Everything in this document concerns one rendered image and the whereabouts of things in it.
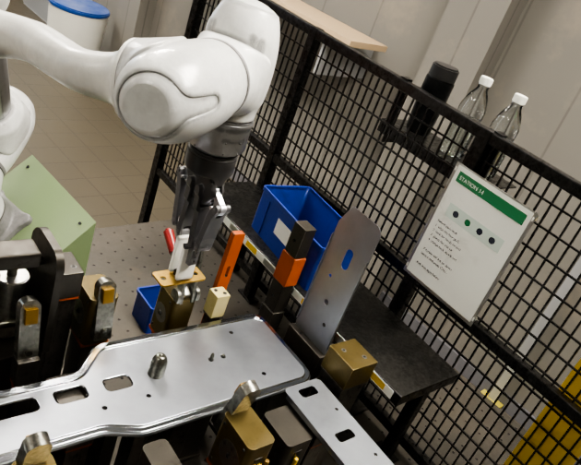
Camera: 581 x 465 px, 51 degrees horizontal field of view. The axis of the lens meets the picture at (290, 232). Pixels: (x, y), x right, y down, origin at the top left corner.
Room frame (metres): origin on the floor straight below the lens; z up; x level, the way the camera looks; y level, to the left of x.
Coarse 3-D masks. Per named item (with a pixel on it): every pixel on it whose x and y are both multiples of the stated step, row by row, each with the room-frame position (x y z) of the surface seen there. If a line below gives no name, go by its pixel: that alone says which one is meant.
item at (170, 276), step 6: (162, 270) 0.84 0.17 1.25; (168, 270) 0.85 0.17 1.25; (174, 270) 0.84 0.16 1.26; (198, 270) 0.88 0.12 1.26; (156, 276) 0.82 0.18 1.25; (162, 276) 0.83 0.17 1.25; (168, 276) 0.84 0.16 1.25; (174, 276) 0.84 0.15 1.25; (198, 276) 0.86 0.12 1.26; (204, 276) 0.87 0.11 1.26; (162, 282) 0.81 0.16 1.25; (168, 282) 0.82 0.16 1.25; (174, 282) 0.82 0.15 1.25; (180, 282) 0.83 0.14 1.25; (186, 282) 0.84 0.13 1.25
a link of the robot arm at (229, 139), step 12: (216, 132) 0.80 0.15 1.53; (228, 132) 0.80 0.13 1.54; (240, 132) 0.81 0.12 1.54; (192, 144) 0.81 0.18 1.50; (204, 144) 0.80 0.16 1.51; (216, 144) 0.80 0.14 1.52; (228, 144) 0.81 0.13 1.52; (240, 144) 0.82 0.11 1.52; (216, 156) 0.81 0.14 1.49; (228, 156) 0.81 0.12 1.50
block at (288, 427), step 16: (272, 416) 0.91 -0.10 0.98; (288, 416) 0.93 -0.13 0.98; (272, 432) 0.88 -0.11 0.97; (288, 432) 0.89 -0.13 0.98; (304, 432) 0.90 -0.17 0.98; (272, 448) 0.87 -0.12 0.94; (288, 448) 0.85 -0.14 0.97; (304, 448) 0.89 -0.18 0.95; (272, 464) 0.86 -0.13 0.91; (288, 464) 0.87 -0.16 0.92
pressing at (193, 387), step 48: (144, 336) 0.97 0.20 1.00; (192, 336) 1.03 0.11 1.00; (240, 336) 1.08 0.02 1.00; (48, 384) 0.76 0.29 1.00; (96, 384) 0.81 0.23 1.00; (144, 384) 0.85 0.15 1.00; (192, 384) 0.89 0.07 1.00; (288, 384) 1.00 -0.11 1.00; (0, 432) 0.64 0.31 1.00; (48, 432) 0.68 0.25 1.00; (96, 432) 0.71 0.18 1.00; (144, 432) 0.75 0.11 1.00
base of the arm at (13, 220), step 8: (8, 200) 1.38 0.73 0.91; (8, 208) 1.33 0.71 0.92; (16, 208) 1.36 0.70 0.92; (8, 216) 1.31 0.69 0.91; (16, 216) 1.33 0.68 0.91; (24, 216) 1.33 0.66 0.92; (0, 224) 1.28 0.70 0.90; (8, 224) 1.30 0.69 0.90; (16, 224) 1.31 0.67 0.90; (24, 224) 1.32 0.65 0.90; (0, 232) 1.28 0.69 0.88; (8, 232) 1.29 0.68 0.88; (16, 232) 1.30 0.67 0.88; (0, 240) 1.27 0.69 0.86; (8, 240) 1.29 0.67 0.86
